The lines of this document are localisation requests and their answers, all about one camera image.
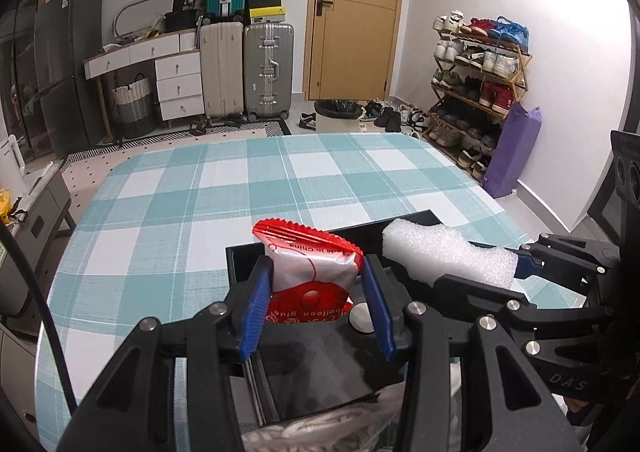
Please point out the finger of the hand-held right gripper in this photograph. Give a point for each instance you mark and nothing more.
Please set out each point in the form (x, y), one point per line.
(525, 263)
(480, 297)

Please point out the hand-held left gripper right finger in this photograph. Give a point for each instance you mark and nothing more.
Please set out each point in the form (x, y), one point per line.
(380, 312)

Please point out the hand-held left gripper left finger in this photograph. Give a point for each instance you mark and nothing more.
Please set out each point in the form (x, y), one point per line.
(255, 312)

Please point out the red and white packet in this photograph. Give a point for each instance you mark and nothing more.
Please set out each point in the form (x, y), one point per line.
(310, 272)

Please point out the black cardboard box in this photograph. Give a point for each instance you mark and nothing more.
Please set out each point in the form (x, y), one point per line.
(310, 362)

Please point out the round white disc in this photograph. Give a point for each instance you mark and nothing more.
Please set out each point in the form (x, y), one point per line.
(362, 321)

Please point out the purple bag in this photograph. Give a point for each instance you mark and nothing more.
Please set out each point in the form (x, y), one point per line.
(510, 152)

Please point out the teal plaid tablecloth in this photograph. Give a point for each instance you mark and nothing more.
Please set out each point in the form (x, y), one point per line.
(175, 212)

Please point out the wooden shoe rack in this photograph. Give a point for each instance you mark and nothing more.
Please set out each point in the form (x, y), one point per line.
(519, 82)

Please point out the dark slipper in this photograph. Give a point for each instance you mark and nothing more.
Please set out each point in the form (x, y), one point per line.
(197, 128)

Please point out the group of shoes on floor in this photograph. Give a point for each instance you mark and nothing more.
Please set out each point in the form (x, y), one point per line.
(390, 117)

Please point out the row of shoes on rack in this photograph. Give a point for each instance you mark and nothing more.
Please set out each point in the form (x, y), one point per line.
(495, 64)

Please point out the trash bin with black bag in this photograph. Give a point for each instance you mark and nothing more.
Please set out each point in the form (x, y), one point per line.
(337, 108)

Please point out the grey cabinet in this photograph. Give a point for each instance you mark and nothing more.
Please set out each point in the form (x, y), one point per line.
(47, 207)

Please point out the woven laundry basket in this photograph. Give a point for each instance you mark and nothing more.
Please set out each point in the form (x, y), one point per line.
(131, 107)

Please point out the silver suitcase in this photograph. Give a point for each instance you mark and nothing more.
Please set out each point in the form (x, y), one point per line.
(267, 72)

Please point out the beige suitcase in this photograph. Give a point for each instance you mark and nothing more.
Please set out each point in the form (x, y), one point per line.
(222, 72)

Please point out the white desk with drawers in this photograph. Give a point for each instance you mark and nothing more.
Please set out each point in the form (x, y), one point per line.
(177, 82)

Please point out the yellow plastic bag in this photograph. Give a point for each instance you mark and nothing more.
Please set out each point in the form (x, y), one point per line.
(4, 207)

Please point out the wooden door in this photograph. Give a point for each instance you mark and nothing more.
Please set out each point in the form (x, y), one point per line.
(350, 32)

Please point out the white plastic container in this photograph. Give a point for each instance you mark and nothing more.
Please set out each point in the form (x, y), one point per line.
(11, 154)

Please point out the grey fridge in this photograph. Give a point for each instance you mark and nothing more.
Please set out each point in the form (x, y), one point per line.
(65, 72)

